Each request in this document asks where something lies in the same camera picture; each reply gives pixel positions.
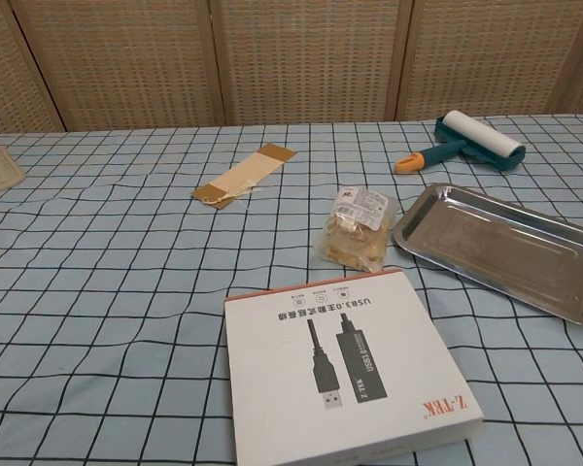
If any blue checked tablecloth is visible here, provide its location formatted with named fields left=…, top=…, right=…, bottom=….
left=0, top=112, right=583, bottom=466

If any stainless steel tray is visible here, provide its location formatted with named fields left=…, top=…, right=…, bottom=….
left=391, top=183, right=583, bottom=327

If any white USB cable box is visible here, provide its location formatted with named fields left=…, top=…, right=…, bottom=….
left=223, top=266, right=486, bottom=466

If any teal lint roller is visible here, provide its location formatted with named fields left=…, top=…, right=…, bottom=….
left=394, top=110, right=524, bottom=175

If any snack bag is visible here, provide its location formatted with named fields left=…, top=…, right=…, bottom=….
left=315, top=187, right=399, bottom=274

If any brown cardboard strip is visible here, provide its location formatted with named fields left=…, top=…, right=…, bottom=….
left=189, top=143, right=297, bottom=211

